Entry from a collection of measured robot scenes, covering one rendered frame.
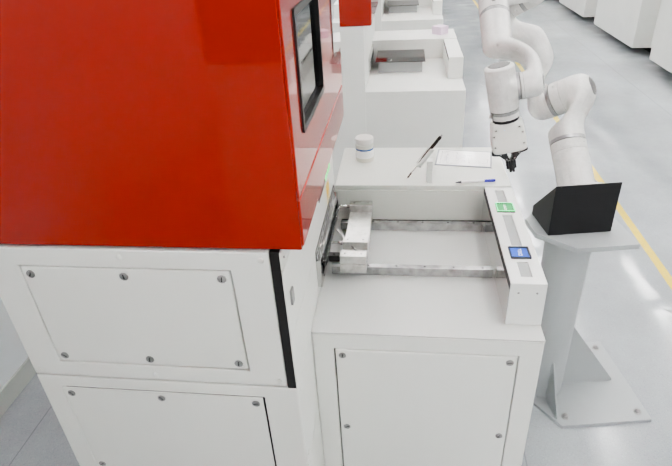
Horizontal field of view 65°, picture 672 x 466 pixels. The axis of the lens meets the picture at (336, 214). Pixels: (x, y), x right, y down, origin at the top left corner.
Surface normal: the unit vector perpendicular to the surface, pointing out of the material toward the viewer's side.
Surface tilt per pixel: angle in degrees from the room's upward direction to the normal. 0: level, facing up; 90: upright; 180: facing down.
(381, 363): 90
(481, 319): 0
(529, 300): 90
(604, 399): 0
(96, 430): 90
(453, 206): 90
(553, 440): 0
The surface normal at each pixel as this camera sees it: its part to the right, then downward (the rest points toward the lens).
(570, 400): -0.05, -0.87
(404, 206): -0.11, 0.50
